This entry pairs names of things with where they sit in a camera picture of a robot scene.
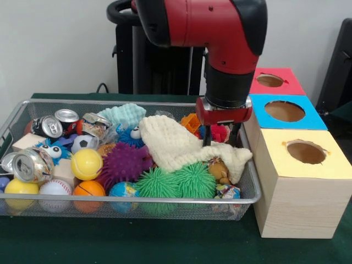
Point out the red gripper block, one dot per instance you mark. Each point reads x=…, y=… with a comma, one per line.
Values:
x=223, y=113

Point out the brown teddy toy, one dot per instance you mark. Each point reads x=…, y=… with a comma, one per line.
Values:
x=219, y=171

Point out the cream muslin cloth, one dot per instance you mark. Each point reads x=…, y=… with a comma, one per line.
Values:
x=170, y=144

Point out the green spiky ball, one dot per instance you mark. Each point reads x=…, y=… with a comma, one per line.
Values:
x=158, y=184
x=195, y=181

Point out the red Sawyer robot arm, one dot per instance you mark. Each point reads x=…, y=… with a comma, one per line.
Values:
x=231, y=38

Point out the shallow clear mesh bin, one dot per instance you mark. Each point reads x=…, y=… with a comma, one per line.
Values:
x=245, y=192

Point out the wooden box with three holes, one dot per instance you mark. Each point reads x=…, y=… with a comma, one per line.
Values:
x=300, y=192

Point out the orange plastic toy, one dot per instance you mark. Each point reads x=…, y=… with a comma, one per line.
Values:
x=190, y=122

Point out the purple spiky ball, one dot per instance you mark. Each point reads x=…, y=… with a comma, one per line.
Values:
x=125, y=164

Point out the black chair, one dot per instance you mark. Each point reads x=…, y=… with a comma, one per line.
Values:
x=338, y=71

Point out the yellow tennis ball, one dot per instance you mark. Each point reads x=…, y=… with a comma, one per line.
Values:
x=86, y=164

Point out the orange basketball toy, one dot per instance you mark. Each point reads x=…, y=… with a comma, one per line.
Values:
x=89, y=192

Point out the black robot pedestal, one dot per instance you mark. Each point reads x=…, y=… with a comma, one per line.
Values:
x=159, y=71

